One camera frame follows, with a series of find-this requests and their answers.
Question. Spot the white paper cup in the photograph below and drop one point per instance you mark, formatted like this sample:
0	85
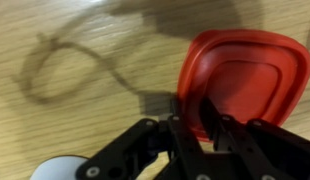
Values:
58	168

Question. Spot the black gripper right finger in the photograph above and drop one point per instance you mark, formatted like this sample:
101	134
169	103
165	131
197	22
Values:
261	150

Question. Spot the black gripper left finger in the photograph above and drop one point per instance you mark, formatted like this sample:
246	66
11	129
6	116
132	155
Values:
183	143

